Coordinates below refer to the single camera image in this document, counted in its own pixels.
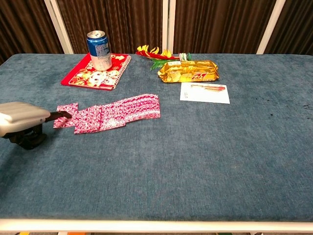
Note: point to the green white red band bundle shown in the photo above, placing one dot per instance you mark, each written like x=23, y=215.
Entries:
x=185, y=56

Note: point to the pink patterned folded cloth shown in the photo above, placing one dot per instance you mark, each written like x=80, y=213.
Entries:
x=122, y=112

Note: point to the red cartoon print cloth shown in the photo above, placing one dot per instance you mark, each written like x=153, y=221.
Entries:
x=97, y=78

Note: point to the gold foil snack package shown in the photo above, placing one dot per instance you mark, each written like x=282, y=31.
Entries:
x=188, y=71

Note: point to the white slanted frame post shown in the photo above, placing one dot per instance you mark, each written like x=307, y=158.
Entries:
x=271, y=25
x=58, y=25

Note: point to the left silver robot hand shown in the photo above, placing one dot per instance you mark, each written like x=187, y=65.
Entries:
x=22, y=116

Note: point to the blue velvet tablecloth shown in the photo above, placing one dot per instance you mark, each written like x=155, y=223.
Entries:
x=171, y=159

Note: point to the white table frame edge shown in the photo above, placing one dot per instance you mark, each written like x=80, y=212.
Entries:
x=156, y=226

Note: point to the white printed paper card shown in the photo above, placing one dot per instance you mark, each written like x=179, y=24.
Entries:
x=205, y=94

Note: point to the white double vertical frame post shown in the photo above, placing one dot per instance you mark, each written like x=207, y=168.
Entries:
x=168, y=24

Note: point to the blue silver drink can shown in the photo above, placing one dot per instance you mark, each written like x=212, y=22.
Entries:
x=99, y=52

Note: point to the red yellow artificial flower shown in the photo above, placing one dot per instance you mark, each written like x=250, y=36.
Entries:
x=156, y=55

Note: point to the brown pleated curtain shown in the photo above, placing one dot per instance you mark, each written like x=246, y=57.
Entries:
x=215, y=24

